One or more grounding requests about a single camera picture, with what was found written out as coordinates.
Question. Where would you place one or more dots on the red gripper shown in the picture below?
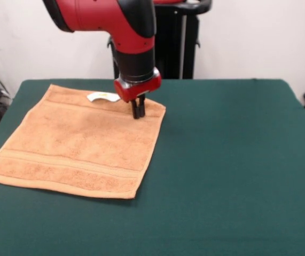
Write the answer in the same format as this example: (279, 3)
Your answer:
(139, 89)

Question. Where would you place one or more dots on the tan terry towel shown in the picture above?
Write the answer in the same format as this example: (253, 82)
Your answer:
(74, 146)

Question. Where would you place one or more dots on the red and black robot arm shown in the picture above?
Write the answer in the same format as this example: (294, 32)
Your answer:
(115, 21)

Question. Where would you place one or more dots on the red robot base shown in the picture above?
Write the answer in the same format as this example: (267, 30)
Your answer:
(168, 1)

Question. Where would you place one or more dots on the dark green table cloth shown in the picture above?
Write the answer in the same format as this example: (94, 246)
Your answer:
(221, 173)

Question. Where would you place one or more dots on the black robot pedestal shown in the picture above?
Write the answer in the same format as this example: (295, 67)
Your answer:
(192, 53)

